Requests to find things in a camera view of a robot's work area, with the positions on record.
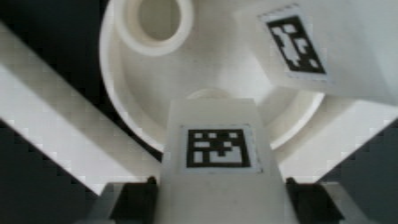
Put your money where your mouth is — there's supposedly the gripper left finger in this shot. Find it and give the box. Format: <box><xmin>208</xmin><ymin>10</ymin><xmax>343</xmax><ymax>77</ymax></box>
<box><xmin>73</xmin><ymin>177</ymin><xmax>158</xmax><ymax>224</ymax></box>

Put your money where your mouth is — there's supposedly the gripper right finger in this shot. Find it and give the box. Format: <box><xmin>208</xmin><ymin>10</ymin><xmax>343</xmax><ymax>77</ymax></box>
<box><xmin>286</xmin><ymin>178</ymin><xmax>377</xmax><ymax>224</ymax></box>

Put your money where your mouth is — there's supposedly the white stool leg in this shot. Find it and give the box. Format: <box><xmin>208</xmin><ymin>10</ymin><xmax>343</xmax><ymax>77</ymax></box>
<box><xmin>155</xmin><ymin>99</ymin><xmax>299</xmax><ymax>224</ymax></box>
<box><xmin>235</xmin><ymin>0</ymin><xmax>398</xmax><ymax>106</ymax></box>

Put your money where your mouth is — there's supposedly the round white stool seat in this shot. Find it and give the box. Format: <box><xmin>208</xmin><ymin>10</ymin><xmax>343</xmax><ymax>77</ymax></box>
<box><xmin>100</xmin><ymin>0</ymin><xmax>323</xmax><ymax>150</ymax></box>

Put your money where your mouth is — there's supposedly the white right barrier wall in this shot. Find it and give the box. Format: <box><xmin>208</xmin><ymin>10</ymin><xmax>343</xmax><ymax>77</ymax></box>
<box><xmin>275</xmin><ymin>97</ymin><xmax>398</xmax><ymax>183</ymax></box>

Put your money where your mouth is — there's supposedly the white barrier wall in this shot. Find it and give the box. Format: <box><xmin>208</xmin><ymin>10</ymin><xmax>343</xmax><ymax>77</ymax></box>
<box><xmin>275</xmin><ymin>97</ymin><xmax>398</xmax><ymax>183</ymax></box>
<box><xmin>0</xmin><ymin>22</ymin><xmax>160</xmax><ymax>192</ymax></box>

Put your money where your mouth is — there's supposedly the white front barrier wall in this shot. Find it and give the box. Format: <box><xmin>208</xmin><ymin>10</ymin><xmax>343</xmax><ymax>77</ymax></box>
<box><xmin>0</xmin><ymin>22</ymin><xmax>160</xmax><ymax>192</ymax></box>

